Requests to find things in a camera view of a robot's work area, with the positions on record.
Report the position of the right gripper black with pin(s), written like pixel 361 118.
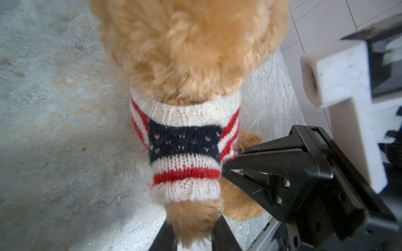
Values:
pixel 305 180

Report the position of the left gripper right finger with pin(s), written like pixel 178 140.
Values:
pixel 222 238

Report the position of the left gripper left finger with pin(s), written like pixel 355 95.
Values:
pixel 165 239

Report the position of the red white striped sweater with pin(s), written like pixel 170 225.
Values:
pixel 187 145

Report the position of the brown teddy bear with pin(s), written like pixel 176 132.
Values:
pixel 185 53

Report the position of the aluminium front rail frame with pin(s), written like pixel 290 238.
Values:
pixel 266 240

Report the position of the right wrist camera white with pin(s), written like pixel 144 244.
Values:
pixel 359 80

